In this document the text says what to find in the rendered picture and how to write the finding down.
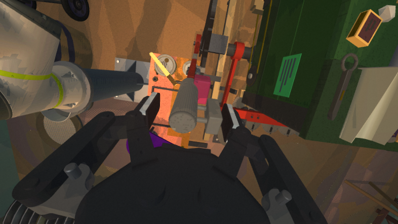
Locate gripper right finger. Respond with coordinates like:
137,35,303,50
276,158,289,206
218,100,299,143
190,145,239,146
214,103,328,224

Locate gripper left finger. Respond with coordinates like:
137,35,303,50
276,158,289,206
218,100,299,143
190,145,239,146
12,92,161,208

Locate long red lever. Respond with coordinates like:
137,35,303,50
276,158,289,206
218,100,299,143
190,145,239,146
220,42,246,108

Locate orange grain drill body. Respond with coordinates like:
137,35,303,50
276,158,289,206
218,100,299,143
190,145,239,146
147,57,218,148

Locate short red lever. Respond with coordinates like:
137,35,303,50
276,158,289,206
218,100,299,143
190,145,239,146
186,34,203,79

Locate yellow lever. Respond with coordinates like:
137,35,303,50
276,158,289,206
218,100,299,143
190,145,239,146
149,52,180,87

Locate red toothed bar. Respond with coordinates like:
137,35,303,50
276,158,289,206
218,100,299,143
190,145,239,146
233,107,289,129

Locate grey block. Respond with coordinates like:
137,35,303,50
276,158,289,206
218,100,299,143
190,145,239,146
204,99,223,135

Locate light green label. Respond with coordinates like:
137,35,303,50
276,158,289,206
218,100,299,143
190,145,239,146
273,53,303,98

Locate small black disc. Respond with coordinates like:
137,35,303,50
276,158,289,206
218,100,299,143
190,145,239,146
246,65,259,88

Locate purple piece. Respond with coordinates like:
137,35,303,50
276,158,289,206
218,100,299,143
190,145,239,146
126,130,175,155

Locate magenta block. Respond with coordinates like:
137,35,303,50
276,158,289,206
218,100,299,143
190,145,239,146
194,74,212,105

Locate cream folded sheet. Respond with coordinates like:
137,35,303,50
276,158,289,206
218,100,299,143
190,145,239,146
339,66,398,145

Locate small grey round dial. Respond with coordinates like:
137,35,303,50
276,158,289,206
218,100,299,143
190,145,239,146
182,60,195,76

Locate grey cube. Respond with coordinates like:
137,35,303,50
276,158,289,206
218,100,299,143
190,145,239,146
208,34,229,54

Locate dark green cabinet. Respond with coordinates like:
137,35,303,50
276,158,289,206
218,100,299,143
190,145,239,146
242,0,398,153

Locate large grey round dial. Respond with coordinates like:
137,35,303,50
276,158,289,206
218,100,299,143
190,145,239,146
155,54,177,77

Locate tan wooden beam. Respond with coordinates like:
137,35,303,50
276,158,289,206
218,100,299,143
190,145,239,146
204,0,241,141

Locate black wheel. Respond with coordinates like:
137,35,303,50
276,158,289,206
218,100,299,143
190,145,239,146
60,0,91,22

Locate yellow open box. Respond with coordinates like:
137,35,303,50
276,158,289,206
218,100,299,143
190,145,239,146
346,9,383,49

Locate white crumpled lump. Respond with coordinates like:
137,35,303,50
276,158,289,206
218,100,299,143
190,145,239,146
377,5,396,23

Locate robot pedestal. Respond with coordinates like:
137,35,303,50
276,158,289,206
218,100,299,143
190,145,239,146
82,57,153,103

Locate brown wooden frame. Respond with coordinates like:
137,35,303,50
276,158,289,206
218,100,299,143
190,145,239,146
343,178,398,224

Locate grey ring wrench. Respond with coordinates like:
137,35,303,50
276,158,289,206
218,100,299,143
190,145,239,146
327,53,359,122

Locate grey ribbed cylinder handle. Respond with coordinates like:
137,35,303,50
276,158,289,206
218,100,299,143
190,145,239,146
169,78,200,134

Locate black upright rail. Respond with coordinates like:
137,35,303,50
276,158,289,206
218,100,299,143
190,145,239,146
198,0,219,68

